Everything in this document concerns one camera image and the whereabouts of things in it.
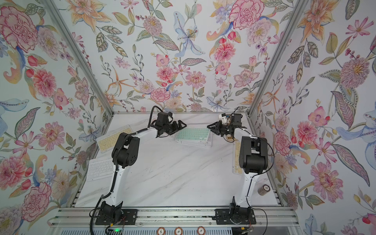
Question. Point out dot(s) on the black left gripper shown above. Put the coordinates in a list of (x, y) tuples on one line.
[(175, 128)]

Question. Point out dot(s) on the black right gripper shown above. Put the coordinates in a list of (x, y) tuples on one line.
[(218, 128)]

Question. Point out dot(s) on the mint green keyboard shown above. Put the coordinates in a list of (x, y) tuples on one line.
[(193, 135)]

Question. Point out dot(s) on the yellow keyboard right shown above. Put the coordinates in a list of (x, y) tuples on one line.
[(236, 169)]

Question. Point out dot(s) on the aluminium frame post right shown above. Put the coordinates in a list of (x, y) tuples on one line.
[(297, 12)]

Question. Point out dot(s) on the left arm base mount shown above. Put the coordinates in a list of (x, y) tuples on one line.
[(115, 215)]

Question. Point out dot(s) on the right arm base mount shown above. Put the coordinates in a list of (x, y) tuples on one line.
[(235, 215)]

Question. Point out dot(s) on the yellow keyboard far left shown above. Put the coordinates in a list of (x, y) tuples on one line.
[(108, 141)]

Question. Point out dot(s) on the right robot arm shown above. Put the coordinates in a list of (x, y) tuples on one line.
[(253, 155)]

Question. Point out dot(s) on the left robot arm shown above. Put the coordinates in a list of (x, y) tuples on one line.
[(126, 149)]

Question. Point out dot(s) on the aluminium frame post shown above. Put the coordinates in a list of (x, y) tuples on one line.
[(78, 56), (297, 12)]

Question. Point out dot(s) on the aluminium frame post left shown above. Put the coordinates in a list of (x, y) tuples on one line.
[(78, 56)]

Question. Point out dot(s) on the aluminium front rail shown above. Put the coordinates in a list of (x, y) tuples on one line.
[(177, 217)]

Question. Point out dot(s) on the yellow keyboard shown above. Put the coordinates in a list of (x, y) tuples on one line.
[(236, 169), (108, 141)]

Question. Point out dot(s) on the tape roll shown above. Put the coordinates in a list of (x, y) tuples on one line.
[(264, 189)]

